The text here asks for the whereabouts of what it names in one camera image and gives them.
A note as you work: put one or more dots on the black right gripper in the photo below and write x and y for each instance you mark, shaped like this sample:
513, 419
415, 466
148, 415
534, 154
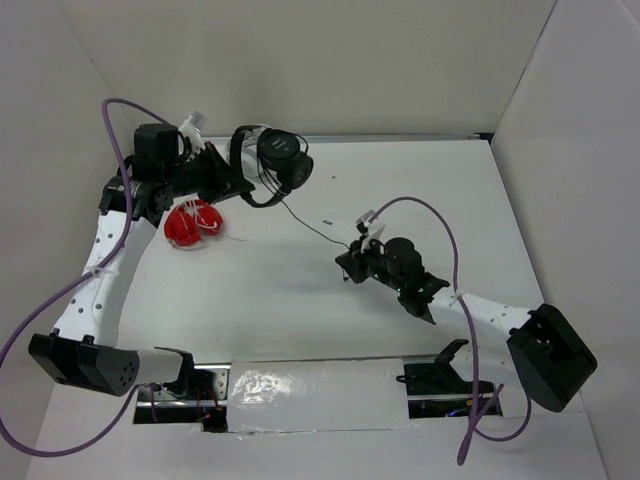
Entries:
354, 260

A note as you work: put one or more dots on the black headphones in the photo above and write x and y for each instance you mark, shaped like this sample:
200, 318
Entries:
282, 152

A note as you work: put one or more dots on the red headphones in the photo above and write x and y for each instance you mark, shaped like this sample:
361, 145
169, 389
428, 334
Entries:
190, 221

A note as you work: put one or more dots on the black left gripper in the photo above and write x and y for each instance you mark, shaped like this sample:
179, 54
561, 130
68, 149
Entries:
224, 179

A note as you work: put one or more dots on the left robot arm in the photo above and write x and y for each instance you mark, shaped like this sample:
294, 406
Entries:
168, 162

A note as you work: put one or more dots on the white headphones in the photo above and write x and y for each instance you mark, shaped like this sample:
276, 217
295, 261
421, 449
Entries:
245, 155

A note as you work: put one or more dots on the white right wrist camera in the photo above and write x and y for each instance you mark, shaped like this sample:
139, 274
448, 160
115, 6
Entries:
370, 229

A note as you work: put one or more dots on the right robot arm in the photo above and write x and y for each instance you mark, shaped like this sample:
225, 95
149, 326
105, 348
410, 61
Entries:
536, 349

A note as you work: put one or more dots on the white taped cover plate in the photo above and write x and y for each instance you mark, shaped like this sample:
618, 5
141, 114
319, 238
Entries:
300, 397

